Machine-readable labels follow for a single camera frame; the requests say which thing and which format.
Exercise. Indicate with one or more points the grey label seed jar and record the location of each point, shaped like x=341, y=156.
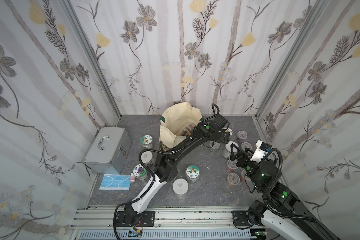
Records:
x=180, y=188

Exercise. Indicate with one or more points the blue face mask pack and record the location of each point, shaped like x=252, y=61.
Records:
x=115, y=183

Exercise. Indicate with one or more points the yellow stripe lid jar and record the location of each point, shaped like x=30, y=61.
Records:
x=233, y=179

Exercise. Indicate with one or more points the clear jar grey contents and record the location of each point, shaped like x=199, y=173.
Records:
x=245, y=145

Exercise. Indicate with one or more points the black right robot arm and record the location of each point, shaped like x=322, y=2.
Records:
x=280, y=209

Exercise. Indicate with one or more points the plain white lid jar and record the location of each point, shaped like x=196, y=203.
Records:
x=147, y=159

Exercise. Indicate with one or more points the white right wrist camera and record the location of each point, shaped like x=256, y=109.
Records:
x=262, y=149

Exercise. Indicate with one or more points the white text label jar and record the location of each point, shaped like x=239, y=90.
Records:
x=226, y=150

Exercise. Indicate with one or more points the red green label jar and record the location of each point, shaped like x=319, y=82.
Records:
x=232, y=165

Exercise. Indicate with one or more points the grey metal case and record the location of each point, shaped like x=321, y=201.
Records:
x=109, y=151

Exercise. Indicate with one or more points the red orange label seed jar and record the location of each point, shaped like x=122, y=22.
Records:
x=192, y=173

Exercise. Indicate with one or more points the cream canvas tote bag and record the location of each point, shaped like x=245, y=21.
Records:
x=175, y=119

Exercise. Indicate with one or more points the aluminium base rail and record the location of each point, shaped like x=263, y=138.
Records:
x=172, y=223

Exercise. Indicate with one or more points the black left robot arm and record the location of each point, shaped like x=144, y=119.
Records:
x=213, y=128

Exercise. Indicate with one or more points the teal label seed jar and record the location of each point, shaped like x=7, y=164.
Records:
x=214, y=146

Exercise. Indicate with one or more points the white cartoon label seed jar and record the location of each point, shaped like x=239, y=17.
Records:
x=228, y=130

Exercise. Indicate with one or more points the clear purple label seed jar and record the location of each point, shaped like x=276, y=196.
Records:
x=242, y=136

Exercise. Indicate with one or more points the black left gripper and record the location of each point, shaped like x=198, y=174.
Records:
x=221, y=137

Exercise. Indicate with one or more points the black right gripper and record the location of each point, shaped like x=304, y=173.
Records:
x=238, y=156

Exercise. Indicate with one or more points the white purple cartoon seed jar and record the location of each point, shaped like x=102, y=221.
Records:
x=140, y=173

